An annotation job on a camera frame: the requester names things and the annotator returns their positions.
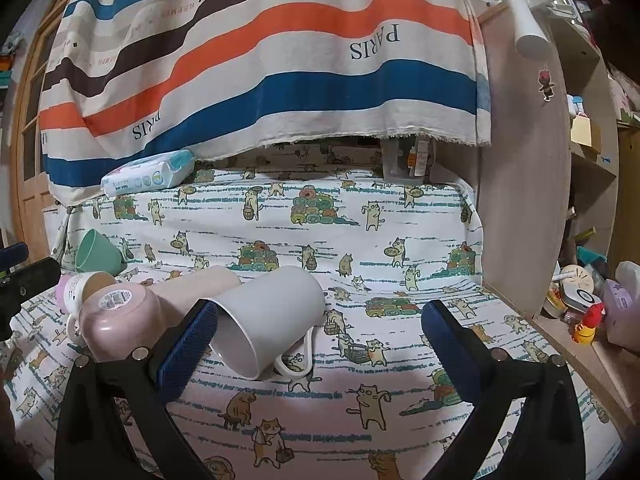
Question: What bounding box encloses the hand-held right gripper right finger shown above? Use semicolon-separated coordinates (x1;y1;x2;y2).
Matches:
420;300;587;480

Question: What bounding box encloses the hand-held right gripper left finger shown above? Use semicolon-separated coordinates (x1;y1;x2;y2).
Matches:
54;299;221;480

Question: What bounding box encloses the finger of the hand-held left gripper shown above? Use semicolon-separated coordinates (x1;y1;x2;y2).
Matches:
0;242;29;270
0;257;62;342

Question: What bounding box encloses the white mug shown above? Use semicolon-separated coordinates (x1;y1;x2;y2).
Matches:
207;266;327;382

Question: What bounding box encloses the small pink cup white rim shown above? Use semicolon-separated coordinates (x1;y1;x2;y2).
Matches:
55;271;118;317

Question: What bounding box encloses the pink cup with label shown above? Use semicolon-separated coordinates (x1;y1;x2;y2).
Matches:
77;282;171;364

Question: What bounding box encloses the beige cup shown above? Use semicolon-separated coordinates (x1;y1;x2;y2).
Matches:
150;266;242;322

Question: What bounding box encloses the green cup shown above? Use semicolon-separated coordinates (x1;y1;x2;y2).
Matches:
75;229;129;277

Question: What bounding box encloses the cat print bedsheet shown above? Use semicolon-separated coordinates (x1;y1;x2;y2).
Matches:
0;141;626;480

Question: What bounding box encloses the wooden side ledge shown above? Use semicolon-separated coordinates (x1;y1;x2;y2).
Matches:
482;280;640;443

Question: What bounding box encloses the red toy figure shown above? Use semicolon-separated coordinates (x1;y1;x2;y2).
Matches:
572;303;606;345

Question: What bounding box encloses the wooden door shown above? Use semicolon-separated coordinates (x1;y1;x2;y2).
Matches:
9;0;97;262

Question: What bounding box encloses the white round device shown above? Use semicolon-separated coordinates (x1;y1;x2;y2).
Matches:
559;265;604;312

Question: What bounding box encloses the wet wipes pack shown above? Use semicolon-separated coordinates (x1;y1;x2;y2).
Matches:
101;149;196;197

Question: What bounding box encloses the pink tissue pack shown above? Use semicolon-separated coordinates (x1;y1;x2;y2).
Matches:
602;260;640;352

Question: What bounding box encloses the wooden bed side panel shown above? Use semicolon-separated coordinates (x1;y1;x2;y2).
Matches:
474;0;574;319

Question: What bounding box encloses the clear plastic storage box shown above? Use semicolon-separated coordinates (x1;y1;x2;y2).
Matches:
380;135;437;184

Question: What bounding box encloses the wooden shelf unit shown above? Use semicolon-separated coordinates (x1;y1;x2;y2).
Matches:
545;7;640;273

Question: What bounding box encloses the yellow box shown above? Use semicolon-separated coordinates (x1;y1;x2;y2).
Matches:
570;114;604;154

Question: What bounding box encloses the cartoon sticker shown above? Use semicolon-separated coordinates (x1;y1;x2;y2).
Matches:
537;64;557;101

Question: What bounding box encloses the striped blanket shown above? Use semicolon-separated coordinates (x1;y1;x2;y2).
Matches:
39;0;493;207

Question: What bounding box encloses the white clip lamp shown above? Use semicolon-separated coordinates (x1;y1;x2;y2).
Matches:
506;0;577;61

